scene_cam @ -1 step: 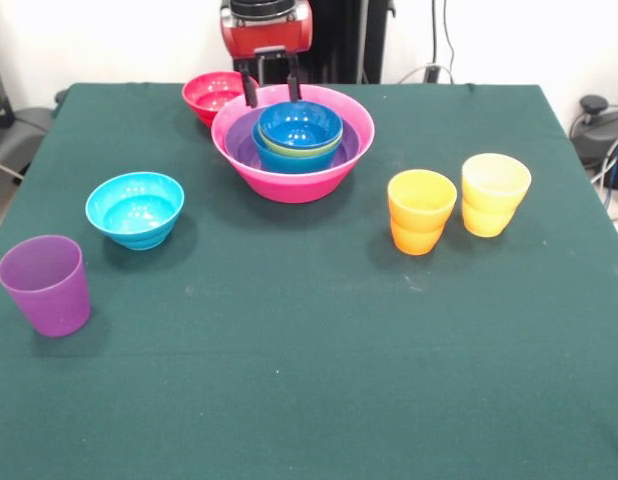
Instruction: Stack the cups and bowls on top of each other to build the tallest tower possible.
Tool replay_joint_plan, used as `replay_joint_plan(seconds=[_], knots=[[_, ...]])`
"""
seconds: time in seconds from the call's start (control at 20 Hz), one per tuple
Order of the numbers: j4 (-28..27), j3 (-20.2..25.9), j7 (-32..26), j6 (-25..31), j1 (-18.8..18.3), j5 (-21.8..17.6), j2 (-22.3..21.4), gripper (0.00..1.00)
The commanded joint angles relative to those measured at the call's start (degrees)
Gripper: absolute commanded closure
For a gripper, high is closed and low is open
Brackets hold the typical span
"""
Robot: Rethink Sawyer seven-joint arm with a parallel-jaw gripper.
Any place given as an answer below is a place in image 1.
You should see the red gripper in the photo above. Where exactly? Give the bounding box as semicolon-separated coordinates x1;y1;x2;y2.
219;0;316;109

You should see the dark blue bowl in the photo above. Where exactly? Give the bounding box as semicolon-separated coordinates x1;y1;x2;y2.
257;100;345;151

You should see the small red-pink bowl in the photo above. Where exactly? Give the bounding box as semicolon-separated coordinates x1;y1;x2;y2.
181;70;261;128

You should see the purple bowl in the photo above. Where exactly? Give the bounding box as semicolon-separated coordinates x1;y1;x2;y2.
223;104;362;174

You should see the green bowl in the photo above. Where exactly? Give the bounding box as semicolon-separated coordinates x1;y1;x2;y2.
257;124;343;159

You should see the large pink bowl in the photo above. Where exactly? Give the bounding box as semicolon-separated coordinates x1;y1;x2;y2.
210;83;377;205

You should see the cyan bowl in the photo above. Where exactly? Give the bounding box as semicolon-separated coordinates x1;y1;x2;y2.
84;171;186;251

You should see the yellow cup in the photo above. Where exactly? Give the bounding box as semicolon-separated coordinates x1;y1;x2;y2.
461;153;533;216

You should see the dark green tablecloth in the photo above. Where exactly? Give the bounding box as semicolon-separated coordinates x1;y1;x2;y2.
0;82;618;480

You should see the purple cup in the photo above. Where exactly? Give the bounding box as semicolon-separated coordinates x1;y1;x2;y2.
0;234;92;339

